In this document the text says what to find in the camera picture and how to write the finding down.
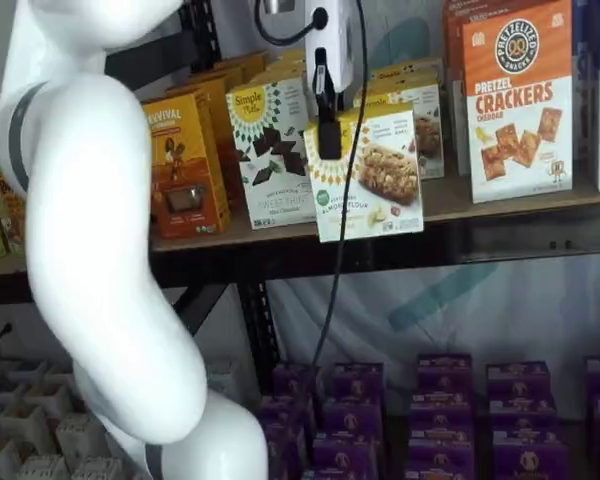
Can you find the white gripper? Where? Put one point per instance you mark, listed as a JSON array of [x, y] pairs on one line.
[[340, 45]]

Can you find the orange pretzel crackers box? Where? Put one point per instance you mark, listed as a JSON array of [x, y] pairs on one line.
[[452, 75], [520, 100]]

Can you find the Simple Mills almond bar box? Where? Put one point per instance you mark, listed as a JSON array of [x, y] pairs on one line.
[[430, 135], [380, 175], [405, 77]]

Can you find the Sweet Thins mint chocolate box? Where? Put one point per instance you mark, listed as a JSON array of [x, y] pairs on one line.
[[270, 165]]

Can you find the black metal shelf rack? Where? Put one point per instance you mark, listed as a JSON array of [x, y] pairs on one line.
[[480, 247]]

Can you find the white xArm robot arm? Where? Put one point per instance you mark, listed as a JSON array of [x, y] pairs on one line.
[[90, 200]]

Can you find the orange Revival snack box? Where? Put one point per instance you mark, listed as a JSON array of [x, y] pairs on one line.
[[200, 84], [225, 72], [180, 165]]

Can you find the orange chocolate chip cookie box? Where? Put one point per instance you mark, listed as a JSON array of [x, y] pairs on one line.
[[12, 215]]

